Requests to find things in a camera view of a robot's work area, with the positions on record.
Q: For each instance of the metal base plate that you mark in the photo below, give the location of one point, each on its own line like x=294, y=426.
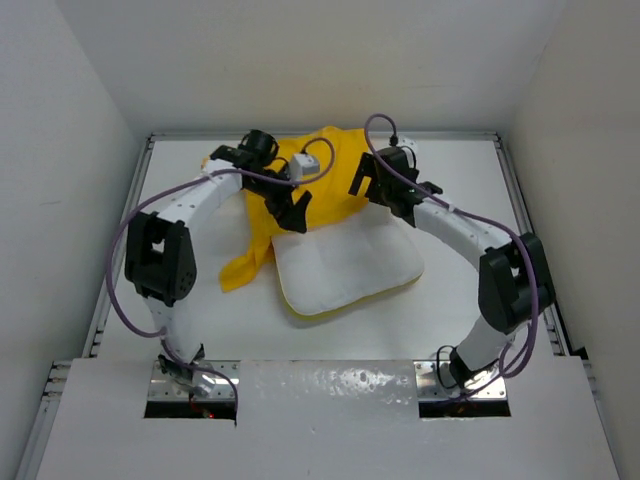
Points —
x=169, y=385
x=435, y=383

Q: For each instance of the yellow pillowcase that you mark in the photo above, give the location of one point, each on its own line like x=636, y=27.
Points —
x=337, y=150

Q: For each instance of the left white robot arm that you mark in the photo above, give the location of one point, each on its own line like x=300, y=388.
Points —
x=160, y=260

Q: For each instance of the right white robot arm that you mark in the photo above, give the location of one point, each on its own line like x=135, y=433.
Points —
x=515, y=284

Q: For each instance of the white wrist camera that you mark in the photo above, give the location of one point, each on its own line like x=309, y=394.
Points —
x=303, y=166
x=409, y=146

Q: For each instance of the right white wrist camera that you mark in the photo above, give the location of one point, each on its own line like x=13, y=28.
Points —
x=409, y=146

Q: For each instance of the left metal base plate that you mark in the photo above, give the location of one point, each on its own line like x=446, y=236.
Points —
x=169, y=385

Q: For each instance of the white pillow yellow edge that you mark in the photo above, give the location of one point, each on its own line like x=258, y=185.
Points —
x=333, y=267

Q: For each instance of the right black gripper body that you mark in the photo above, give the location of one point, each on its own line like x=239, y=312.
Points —
x=378, y=191

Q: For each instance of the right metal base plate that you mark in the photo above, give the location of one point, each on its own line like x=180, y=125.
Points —
x=435, y=383

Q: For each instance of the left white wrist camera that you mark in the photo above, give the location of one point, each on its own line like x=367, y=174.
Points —
x=303, y=166

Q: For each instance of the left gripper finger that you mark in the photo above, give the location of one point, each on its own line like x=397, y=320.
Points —
x=285, y=215
x=299, y=209

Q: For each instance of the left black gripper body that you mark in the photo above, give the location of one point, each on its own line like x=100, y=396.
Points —
x=274, y=193

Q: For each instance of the white front cover board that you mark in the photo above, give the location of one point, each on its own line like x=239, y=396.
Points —
x=325, y=420

